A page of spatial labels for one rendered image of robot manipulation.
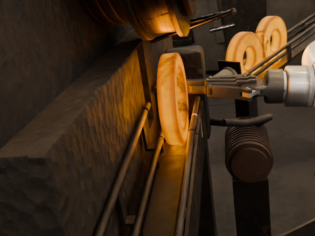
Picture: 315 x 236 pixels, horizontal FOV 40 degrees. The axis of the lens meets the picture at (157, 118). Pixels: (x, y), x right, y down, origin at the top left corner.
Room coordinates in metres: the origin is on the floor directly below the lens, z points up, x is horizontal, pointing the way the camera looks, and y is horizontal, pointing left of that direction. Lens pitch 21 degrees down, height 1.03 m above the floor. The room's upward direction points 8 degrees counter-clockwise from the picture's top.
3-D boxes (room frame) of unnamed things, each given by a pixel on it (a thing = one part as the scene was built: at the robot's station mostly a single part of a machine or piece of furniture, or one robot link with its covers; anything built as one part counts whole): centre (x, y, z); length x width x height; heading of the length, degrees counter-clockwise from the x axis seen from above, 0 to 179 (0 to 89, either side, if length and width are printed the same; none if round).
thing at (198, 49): (1.06, -0.08, 0.68); 0.11 x 0.08 x 0.24; 79
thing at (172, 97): (0.82, -0.04, 0.75); 0.18 x 0.03 x 0.18; 167
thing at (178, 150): (0.84, -0.05, 0.66); 0.19 x 0.07 x 0.01; 169
